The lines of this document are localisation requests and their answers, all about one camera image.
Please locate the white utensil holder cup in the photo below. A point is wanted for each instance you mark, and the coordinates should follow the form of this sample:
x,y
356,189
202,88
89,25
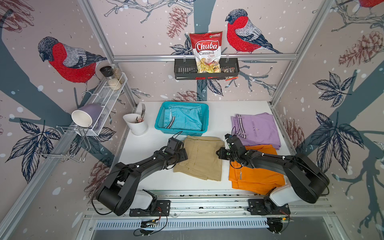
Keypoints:
x,y
136,126

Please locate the teal plastic basket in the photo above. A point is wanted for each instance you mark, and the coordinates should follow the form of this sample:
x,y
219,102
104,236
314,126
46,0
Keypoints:
x,y
204,116

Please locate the orange pants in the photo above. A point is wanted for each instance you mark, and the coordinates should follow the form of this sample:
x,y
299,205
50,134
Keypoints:
x,y
259,181

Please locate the Chuba cassava chips bag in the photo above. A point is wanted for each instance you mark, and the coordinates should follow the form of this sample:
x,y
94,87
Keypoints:
x,y
207,51

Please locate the wire cup holder rack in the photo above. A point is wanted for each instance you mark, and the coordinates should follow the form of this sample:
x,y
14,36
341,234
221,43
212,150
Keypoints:
x,y
64,143

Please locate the metal utensils in cup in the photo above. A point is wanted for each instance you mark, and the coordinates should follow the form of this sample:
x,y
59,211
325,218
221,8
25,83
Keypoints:
x,y
141,118

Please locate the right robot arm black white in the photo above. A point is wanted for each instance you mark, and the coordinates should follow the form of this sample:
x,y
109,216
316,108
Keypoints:
x,y
305,180

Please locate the glass spice jar on shelf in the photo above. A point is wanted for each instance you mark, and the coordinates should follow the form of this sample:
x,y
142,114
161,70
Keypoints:
x,y
117,73

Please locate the teal pants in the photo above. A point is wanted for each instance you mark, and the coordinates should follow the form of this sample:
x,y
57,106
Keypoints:
x,y
183,118

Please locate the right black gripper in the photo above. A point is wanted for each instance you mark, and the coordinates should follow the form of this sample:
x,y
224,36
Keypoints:
x,y
220,155

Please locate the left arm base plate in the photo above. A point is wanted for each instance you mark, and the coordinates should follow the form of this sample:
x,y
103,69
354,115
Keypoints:
x,y
156,209

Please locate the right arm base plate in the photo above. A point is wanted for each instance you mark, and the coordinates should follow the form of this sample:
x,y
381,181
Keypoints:
x,y
262,207

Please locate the beige pants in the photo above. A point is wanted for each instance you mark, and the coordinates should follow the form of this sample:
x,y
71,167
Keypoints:
x,y
203,162

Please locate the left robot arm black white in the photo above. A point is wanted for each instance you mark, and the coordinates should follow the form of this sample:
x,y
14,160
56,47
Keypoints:
x,y
118,189

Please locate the purple white cup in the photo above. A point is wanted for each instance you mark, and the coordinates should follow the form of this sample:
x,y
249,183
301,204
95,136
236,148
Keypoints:
x,y
86,115

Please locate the black lid spice jar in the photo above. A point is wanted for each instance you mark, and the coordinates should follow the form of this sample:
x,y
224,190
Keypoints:
x,y
107,72

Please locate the white wire wall shelf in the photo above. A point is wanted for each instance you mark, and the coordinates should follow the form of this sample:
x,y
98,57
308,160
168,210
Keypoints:
x,y
103,101

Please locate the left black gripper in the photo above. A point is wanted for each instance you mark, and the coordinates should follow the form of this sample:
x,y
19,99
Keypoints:
x,y
183,155

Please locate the purple pants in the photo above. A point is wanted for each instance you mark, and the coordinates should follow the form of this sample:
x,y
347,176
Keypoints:
x,y
253,130

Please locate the black wall basket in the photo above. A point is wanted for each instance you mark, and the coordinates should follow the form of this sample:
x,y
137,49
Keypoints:
x,y
190,69

